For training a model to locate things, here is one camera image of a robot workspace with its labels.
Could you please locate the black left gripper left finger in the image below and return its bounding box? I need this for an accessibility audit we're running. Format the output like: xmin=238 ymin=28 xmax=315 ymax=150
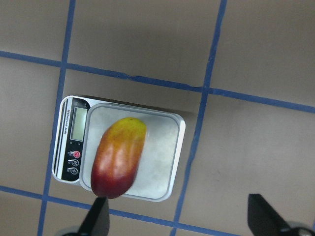
xmin=78 ymin=197 xmax=110 ymax=236

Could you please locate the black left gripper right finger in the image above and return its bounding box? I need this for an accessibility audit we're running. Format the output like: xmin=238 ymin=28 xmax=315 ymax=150
xmin=247 ymin=194 xmax=291 ymax=236

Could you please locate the red yellow mango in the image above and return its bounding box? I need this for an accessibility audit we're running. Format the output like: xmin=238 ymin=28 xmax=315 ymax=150
xmin=91 ymin=117 xmax=147 ymax=199

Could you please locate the silver digital kitchen scale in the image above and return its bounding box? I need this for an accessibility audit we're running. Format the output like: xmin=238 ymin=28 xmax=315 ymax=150
xmin=52 ymin=95 xmax=186 ymax=202

